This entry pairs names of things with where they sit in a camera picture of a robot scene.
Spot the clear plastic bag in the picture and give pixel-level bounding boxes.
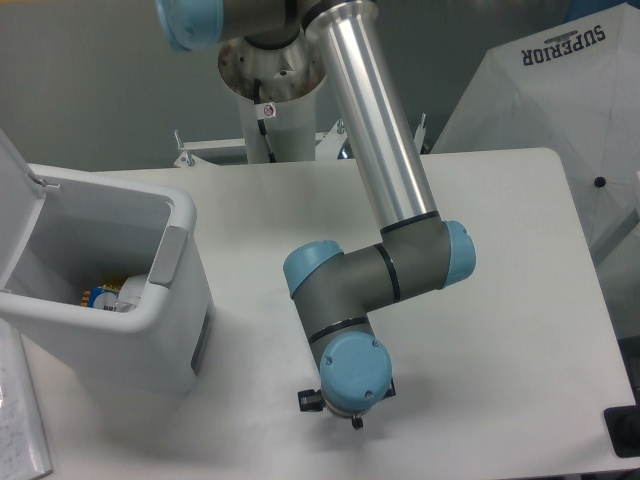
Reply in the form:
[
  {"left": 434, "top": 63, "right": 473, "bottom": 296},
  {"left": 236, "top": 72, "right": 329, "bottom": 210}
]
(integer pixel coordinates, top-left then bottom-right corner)
[{"left": 115, "top": 274, "right": 147, "bottom": 313}]

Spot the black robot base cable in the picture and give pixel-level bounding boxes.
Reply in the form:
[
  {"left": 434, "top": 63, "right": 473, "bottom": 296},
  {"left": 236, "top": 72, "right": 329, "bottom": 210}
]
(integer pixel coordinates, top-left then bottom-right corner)
[{"left": 253, "top": 78, "right": 278, "bottom": 164}]

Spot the black device at edge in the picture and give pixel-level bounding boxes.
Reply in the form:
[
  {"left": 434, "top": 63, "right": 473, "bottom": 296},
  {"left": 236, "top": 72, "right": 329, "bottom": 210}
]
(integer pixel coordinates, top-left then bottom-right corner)
[{"left": 604, "top": 405, "right": 639, "bottom": 458}]

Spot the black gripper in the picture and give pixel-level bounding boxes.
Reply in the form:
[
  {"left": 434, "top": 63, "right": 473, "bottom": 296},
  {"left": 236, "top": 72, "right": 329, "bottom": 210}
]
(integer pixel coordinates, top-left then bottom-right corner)
[{"left": 297, "top": 380, "right": 396, "bottom": 430}]

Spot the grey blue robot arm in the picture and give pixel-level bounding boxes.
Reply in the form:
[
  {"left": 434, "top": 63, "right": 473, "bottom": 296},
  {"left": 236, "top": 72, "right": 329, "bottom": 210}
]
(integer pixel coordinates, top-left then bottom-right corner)
[{"left": 156, "top": 1, "right": 476, "bottom": 428}]

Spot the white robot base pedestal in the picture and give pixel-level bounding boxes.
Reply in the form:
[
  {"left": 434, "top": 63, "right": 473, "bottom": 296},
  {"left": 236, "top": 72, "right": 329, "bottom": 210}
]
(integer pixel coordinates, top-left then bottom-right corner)
[{"left": 218, "top": 34, "right": 326, "bottom": 136}]

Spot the blue yellow snack packet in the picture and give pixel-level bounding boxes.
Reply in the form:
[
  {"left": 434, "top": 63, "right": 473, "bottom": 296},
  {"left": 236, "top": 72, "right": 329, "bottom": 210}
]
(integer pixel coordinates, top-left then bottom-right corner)
[{"left": 80, "top": 280, "right": 124, "bottom": 311}]

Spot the white open trash can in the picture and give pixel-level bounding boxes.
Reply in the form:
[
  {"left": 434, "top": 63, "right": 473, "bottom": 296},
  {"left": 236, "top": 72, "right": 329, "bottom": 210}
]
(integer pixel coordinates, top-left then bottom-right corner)
[{"left": 1, "top": 139, "right": 213, "bottom": 392}]

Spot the white umbrella with lettering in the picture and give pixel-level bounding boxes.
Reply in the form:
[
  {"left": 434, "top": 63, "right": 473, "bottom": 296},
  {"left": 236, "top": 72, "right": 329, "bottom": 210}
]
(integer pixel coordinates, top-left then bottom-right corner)
[{"left": 433, "top": 2, "right": 639, "bottom": 244}]

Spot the white metal mounting bracket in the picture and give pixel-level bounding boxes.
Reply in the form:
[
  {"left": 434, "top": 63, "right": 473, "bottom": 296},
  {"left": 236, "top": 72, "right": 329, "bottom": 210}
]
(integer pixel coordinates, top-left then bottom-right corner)
[{"left": 174, "top": 109, "right": 426, "bottom": 166}]

